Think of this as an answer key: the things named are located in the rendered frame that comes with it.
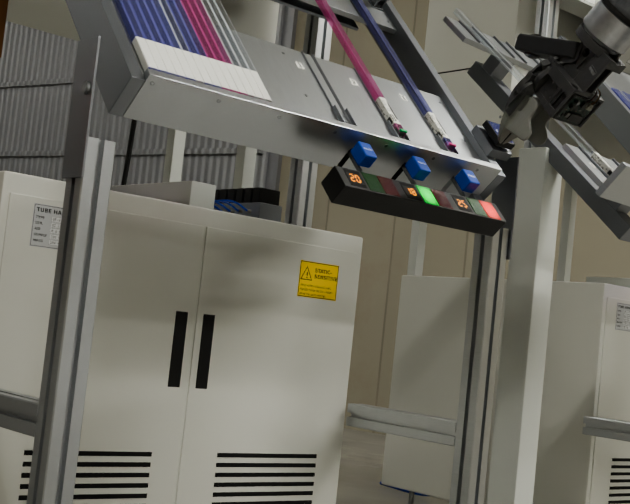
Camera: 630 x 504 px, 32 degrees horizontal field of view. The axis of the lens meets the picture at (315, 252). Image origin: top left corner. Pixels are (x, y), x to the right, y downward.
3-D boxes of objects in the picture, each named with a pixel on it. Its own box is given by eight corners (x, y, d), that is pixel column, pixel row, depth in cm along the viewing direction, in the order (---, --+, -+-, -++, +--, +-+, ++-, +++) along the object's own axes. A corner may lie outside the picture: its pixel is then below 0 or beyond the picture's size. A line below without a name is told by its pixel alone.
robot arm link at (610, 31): (592, -9, 152) (626, 7, 157) (570, 17, 155) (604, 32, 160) (621, 24, 148) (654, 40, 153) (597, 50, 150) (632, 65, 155)
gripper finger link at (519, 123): (501, 160, 161) (543, 113, 157) (483, 132, 165) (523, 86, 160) (515, 163, 163) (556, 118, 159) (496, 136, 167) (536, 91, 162)
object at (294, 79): (480, 184, 179) (493, 171, 178) (129, 95, 137) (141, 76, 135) (431, 106, 190) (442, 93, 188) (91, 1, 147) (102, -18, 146)
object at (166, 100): (474, 201, 180) (502, 170, 176) (122, 117, 137) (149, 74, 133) (470, 196, 181) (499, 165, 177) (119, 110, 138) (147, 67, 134)
